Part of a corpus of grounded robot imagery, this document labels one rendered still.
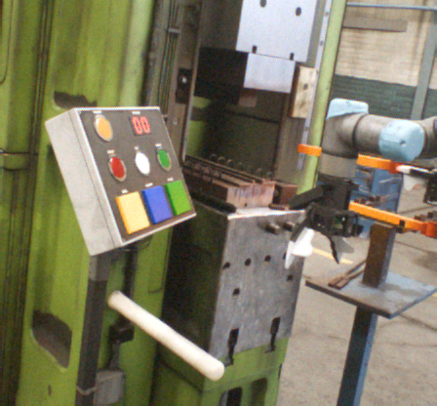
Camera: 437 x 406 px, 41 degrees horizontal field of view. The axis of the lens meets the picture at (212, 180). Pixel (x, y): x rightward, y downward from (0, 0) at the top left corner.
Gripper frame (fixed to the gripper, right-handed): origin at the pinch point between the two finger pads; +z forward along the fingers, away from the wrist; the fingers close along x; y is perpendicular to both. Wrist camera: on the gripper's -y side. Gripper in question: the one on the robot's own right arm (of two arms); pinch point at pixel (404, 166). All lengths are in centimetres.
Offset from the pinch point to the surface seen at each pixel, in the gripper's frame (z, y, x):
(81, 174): 22, 4, -80
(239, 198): 41.8, 18.3, -15.1
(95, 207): 18, 10, -78
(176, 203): 24, 12, -54
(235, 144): 77, 9, 15
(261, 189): 41.8, 16.1, -5.9
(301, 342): 92, 114, 96
